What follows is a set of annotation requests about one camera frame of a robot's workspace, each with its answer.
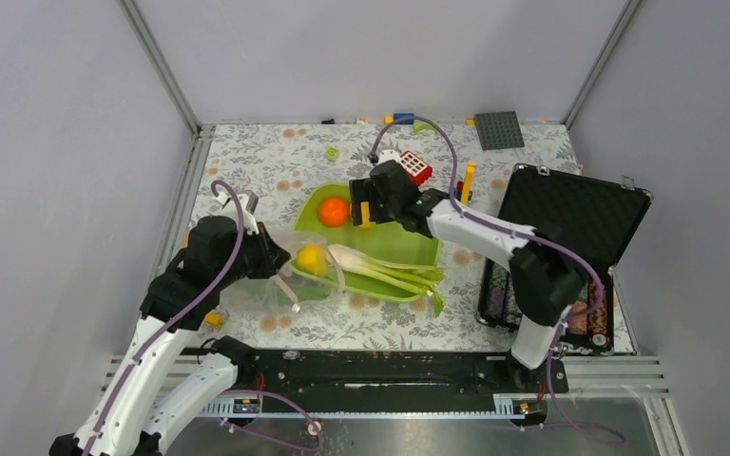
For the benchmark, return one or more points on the clear zip top bag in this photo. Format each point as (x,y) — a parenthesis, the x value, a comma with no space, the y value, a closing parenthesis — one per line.
(291,241)

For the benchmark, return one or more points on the small green brick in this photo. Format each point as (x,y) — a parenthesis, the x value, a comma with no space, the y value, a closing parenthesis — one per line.
(332,154)

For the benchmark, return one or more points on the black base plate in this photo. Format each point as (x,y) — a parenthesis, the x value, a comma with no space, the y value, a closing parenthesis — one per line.
(396,382)

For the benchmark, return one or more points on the red white window brick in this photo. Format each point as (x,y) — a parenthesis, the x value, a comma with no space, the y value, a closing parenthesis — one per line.
(417,169)

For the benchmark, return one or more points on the green arch brick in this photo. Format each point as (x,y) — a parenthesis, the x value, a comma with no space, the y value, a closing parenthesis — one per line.
(420,126)

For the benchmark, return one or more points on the green plastic tray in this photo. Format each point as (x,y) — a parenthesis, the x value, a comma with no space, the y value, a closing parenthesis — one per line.
(387,241)

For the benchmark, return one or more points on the small yellow brick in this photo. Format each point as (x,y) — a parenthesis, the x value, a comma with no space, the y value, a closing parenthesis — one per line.
(214,320)

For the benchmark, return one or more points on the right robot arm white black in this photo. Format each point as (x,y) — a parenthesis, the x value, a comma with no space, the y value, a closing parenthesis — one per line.
(546,276)

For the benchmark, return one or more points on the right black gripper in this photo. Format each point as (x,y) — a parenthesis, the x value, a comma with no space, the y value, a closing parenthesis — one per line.
(366,190)

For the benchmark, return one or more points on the white green toy leek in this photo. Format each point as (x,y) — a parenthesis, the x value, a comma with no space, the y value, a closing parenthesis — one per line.
(416,279)

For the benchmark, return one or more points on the orange toy fruit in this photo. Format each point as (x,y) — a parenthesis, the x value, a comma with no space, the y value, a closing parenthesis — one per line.
(334,212)

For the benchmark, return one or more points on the green toy cucumber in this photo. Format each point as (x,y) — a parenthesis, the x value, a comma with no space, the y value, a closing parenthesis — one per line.
(278,293)

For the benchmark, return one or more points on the grey brick baseplate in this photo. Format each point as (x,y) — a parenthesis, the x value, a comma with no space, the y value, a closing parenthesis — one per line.
(499,130)

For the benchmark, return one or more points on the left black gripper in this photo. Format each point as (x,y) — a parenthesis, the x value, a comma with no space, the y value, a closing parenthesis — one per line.
(273,256)

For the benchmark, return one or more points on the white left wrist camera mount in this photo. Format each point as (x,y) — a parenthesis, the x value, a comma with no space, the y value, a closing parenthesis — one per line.
(244,209)

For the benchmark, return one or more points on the floral table mat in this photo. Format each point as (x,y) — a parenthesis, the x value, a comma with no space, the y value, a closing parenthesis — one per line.
(284,163)

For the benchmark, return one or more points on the yellow blue brick tower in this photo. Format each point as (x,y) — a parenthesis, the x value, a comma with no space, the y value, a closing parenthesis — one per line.
(464,186)

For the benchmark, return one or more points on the black poker chip case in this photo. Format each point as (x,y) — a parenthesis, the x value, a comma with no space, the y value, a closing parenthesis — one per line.
(596,219)

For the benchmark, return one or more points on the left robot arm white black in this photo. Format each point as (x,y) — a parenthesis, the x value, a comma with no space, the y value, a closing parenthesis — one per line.
(129,420)

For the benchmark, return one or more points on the yellow toy lemon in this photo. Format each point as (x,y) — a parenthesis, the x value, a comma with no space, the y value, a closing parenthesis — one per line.
(365,212)

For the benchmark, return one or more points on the blue yellow brick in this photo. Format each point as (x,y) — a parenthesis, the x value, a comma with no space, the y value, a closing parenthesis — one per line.
(400,118)

